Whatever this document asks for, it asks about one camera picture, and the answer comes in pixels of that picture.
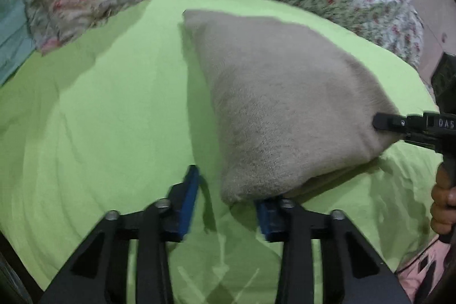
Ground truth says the green bed sheet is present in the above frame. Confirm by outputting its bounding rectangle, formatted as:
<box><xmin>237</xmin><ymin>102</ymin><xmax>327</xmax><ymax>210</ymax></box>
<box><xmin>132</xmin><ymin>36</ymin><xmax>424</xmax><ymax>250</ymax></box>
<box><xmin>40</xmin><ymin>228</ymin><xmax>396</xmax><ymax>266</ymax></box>
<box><xmin>0</xmin><ymin>0</ymin><xmax>443</xmax><ymax>304</ymax></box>

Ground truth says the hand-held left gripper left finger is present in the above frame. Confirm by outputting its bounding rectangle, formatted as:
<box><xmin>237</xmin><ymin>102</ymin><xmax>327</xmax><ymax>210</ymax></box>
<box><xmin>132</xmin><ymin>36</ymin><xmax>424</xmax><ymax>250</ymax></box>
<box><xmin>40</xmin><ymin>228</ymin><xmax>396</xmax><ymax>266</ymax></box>
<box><xmin>37</xmin><ymin>164</ymin><xmax>201</xmax><ymax>304</ymax></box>

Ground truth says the pink patterned cloth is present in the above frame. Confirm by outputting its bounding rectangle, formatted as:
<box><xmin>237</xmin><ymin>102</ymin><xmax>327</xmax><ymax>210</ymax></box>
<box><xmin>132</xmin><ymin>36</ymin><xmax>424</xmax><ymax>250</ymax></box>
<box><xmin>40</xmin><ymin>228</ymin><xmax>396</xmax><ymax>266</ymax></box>
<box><xmin>395</xmin><ymin>234</ymin><xmax>451</xmax><ymax>304</ymax></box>

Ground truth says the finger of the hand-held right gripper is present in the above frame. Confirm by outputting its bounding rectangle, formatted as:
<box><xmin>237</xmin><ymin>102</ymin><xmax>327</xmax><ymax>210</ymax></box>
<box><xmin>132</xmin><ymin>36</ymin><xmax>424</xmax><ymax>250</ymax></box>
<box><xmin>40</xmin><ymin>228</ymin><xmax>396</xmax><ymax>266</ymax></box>
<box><xmin>401</xmin><ymin>132</ymin><xmax>441</xmax><ymax>152</ymax></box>
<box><xmin>372</xmin><ymin>113</ymin><xmax>427</xmax><ymax>133</ymax></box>

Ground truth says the teal floral blanket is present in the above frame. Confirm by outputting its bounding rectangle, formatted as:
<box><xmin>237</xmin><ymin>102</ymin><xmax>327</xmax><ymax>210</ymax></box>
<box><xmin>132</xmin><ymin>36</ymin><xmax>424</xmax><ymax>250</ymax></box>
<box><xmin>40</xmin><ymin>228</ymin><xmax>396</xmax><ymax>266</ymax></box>
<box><xmin>0</xmin><ymin>0</ymin><xmax>129</xmax><ymax>88</ymax></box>

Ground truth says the person's right hand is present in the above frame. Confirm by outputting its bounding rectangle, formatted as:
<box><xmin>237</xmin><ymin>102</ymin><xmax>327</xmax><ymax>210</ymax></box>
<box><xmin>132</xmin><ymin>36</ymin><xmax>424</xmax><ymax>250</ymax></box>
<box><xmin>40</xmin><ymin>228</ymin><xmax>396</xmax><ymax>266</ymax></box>
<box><xmin>430</xmin><ymin>167</ymin><xmax>456</xmax><ymax>237</ymax></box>

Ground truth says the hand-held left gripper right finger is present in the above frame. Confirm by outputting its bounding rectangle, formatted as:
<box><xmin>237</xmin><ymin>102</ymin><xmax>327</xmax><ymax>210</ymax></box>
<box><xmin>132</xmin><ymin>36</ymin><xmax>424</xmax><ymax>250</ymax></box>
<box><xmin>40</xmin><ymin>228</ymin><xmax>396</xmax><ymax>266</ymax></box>
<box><xmin>256</xmin><ymin>196</ymin><xmax>412</xmax><ymax>304</ymax></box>

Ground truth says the pink floral pillow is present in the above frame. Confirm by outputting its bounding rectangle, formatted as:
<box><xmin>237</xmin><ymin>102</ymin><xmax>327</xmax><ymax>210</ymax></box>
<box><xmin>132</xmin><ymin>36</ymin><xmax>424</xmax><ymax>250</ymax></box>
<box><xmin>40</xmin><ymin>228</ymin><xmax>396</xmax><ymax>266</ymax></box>
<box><xmin>22</xmin><ymin>0</ymin><xmax>165</xmax><ymax>56</ymax></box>

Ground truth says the beige patterned knit sweater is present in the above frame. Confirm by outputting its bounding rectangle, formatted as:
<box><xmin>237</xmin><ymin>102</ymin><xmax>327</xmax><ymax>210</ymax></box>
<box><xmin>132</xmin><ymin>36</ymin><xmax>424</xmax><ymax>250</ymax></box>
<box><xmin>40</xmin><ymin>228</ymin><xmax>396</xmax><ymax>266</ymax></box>
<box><xmin>182</xmin><ymin>9</ymin><xmax>401</xmax><ymax>208</ymax></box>

